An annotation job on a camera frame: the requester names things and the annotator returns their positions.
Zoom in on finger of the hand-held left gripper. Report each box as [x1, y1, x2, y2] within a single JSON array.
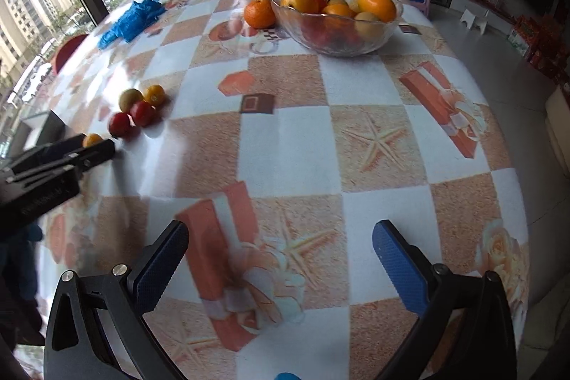
[[10, 133, 87, 176], [70, 139, 117, 175]]

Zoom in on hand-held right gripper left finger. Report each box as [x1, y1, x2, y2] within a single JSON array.
[[43, 220, 190, 380]]

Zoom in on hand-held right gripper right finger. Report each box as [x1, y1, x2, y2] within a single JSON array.
[[372, 220, 519, 380]]

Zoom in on white shallow cardboard box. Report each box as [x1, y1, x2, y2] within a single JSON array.
[[18, 110, 67, 150]]

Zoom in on red tomato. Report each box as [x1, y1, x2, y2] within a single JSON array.
[[108, 112, 133, 138], [130, 101, 156, 127], [305, 24, 333, 48]]

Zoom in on yellow-green round fruit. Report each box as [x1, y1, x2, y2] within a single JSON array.
[[119, 89, 144, 113]]

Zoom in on yellow-orange tomato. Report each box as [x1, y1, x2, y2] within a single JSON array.
[[142, 84, 167, 106]]

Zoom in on large orange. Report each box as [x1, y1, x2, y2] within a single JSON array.
[[357, 0, 397, 23], [280, 0, 320, 14], [243, 0, 277, 29]]

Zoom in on clear glass bowl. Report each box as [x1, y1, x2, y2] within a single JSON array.
[[270, 0, 404, 57]]

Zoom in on pale yellow pear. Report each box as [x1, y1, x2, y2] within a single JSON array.
[[355, 12, 386, 42]]

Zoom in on red plastic chair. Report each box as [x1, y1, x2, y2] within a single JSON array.
[[52, 33, 90, 75]]

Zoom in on crumpled blue disposable gloves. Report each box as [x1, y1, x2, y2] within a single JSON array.
[[97, 0, 166, 50]]

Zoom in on printed checkered tablecloth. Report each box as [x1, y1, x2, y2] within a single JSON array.
[[9, 0, 530, 380]]

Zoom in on stack of red gift boxes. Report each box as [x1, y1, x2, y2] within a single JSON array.
[[508, 15, 568, 84]]

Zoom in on small white step stool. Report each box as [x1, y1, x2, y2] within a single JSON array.
[[460, 8, 491, 34]]

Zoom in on small orange mandarin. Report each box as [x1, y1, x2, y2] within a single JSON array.
[[322, 3, 356, 17]]

